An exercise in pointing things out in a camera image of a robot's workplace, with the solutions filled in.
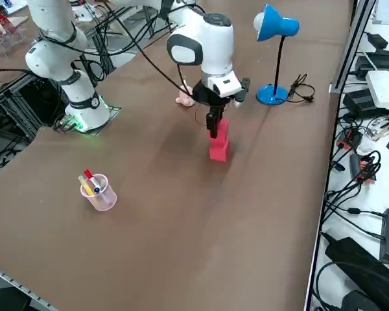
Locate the pink plush toy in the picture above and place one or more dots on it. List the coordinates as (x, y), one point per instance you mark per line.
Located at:
(184, 97)

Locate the red cube block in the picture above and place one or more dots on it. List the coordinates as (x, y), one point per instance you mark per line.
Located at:
(219, 150)

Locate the clear plastic cup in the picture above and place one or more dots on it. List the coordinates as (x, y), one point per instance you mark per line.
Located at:
(100, 199)

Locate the yellow marker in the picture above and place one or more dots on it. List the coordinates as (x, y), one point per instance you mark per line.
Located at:
(85, 187)

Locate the tall red block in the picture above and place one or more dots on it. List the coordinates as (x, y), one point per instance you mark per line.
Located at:
(223, 129)

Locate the blue capped marker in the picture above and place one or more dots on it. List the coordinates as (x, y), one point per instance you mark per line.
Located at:
(97, 187)

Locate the aluminium frame rail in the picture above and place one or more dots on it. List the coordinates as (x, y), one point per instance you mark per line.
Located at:
(351, 45)

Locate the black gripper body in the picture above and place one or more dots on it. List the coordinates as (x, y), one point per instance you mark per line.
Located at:
(204, 95)

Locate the red capped marker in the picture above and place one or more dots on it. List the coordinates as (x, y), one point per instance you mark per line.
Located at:
(89, 176)

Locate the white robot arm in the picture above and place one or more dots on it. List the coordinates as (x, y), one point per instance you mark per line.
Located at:
(210, 48)

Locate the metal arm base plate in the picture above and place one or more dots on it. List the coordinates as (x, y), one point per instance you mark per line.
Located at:
(111, 111)

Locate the blue desk lamp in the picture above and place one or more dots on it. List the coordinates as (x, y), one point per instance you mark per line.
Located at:
(274, 22)

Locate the orange and black plug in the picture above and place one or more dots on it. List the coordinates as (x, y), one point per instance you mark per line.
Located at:
(360, 168)

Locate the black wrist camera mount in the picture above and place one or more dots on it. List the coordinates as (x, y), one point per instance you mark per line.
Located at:
(244, 85)

